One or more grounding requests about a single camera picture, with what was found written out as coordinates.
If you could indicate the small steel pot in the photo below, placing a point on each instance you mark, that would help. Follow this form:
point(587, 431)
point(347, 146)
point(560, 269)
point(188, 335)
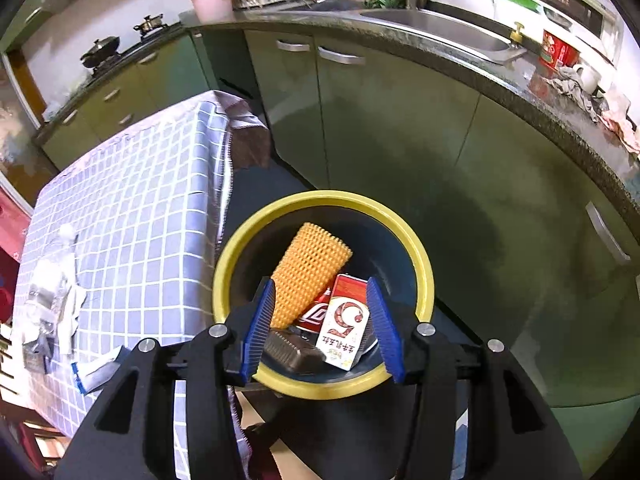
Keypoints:
point(149, 25)

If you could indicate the yellow foam net sleeve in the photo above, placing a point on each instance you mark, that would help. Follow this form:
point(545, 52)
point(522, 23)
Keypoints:
point(310, 270)

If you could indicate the red and white drink carton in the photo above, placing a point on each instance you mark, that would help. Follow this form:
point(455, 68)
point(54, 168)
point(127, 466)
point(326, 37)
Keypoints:
point(340, 330)

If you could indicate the small brass tap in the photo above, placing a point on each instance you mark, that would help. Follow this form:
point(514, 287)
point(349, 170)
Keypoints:
point(518, 34)

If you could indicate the black wok with lid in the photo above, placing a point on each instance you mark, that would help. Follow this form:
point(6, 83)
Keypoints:
point(101, 50)

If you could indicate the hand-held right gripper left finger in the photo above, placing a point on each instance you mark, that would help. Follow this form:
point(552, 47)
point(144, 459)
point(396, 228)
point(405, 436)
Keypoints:
point(257, 330)

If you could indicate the dark brown small box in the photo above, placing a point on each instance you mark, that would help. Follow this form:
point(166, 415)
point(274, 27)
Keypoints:
point(292, 352)

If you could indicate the pink rag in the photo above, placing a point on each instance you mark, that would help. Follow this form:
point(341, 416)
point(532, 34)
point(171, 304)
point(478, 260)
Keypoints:
point(622, 122)

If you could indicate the green lower kitchen cabinets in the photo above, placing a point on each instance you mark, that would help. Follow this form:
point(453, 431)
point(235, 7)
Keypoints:
point(400, 135)

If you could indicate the crumpled silver snack wrapper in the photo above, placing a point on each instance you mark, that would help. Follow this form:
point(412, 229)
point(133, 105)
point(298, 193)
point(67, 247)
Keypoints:
point(50, 320)

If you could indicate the red box on counter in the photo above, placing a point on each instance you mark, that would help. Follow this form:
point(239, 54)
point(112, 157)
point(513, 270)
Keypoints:
point(555, 52)

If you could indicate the steel kitchen sink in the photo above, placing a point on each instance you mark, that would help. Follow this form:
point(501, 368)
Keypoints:
point(440, 30)

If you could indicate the blue checkered tablecloth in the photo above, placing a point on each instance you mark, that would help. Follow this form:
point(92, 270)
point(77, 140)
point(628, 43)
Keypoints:
point(150, 210)

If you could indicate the black gas stove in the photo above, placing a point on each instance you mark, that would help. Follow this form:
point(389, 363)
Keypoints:
point(132, 52)

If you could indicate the blue and white packet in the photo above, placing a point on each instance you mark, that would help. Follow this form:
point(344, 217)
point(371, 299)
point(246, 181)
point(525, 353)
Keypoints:
point(97, 375)

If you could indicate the grey rag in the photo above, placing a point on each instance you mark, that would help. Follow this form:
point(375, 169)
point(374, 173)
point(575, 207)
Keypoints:
point(570, 90)

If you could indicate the dark stone countertop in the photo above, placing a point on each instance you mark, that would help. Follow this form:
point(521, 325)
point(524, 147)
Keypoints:
point(450, 57)

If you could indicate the white cup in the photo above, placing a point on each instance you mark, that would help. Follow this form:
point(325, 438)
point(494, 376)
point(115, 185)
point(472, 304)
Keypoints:
point(587, 79)

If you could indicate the red cola can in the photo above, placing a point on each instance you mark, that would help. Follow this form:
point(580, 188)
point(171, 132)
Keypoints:
point(312, 315)

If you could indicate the yellow rimmed trash bin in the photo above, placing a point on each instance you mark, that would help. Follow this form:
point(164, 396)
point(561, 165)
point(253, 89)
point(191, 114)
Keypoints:
point(395, 255)

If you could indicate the pink plastic container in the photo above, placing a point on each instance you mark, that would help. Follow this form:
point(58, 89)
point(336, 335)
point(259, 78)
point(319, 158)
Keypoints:
point(212, 2)

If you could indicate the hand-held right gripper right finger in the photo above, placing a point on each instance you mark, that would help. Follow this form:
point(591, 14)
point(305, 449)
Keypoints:
point(385, 330)

